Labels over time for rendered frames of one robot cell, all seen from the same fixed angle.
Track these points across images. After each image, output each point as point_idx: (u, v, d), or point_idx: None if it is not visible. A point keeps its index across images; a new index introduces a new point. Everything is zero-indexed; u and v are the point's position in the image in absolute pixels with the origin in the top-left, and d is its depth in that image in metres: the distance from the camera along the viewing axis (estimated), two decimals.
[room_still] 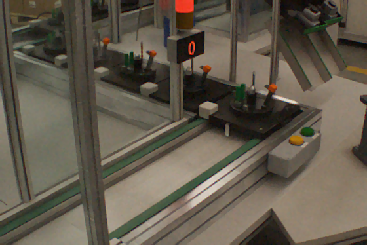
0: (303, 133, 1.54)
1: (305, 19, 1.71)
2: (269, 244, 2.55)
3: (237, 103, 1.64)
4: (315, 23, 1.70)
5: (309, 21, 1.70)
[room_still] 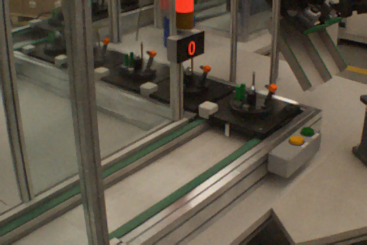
0: (303, 133, 1.54)
1: (305, 19, 1.71)
2: (269, 244, 2.55)
3: (237, 103, 1.64)
4: (315, 23, 1.70)
5: (309, 21, 1.70)
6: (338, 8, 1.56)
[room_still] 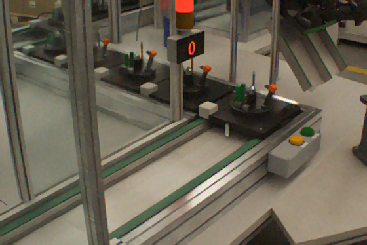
0: (303, 133, 1.54)
1: (305, 19, 1.71)
2: (269, 244, 2.55)
3: (237, 103, 1.64)
4: None
5: (309, 21, 1.70)
6: (309, 17, 1.68)
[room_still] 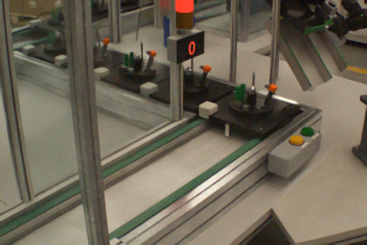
0: (303, 133, 1.54)
1: (331, 34, 1.64)
2: (269, 244, 2.55)
3: (237, 103, 1.64)
4: (342, 39, 1.63)
5: (336, 36, 1.63)
6: (335, 29, 1.61)
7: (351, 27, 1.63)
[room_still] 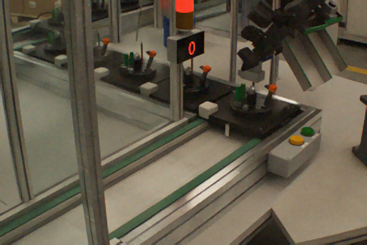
0: (303, 133, 1.54)
1: (247, 73, 1.61)
2: (269, 244, 2.55)
3: (237, 103, 1.64)
4: (259, 73, 1.60)
5: (251, 73, 1.60)
6: None
7: (264, 57, 1.61)
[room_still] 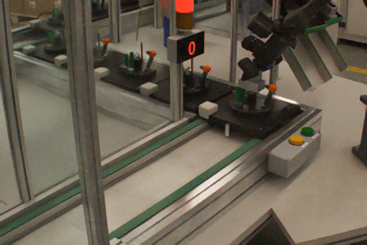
0: (303, 133, 1.54)
1: (247, 82, 1.63)
2: (269, 244, 2.55)
3: (237, 103, 1.64)
4: (259, 82, 1.61)
5: (251, 82, 1.62)
6: None
7: (264, 67, 1.63)
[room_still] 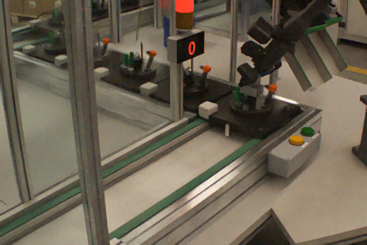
0: (303, 133, 1.54)
1: (246, 87, 1.64)
2: (269, 244, 2.55)
3: (237, 103, 1.64)
4: (258, 88, 1.62)
5: (251, 87, 1.62)
6: (245, 81, 1.60)
7: None
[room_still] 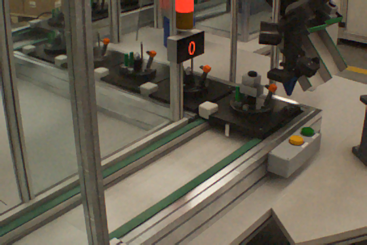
0: (303, 133, 1.54)
1: (246, 87, 1.64)
2: (269, 244, 2.55)
3: (237, 103, 1.64)
4: (258, 88, 1.62)
5: (251, 87, 1.62)
6: None
7: None
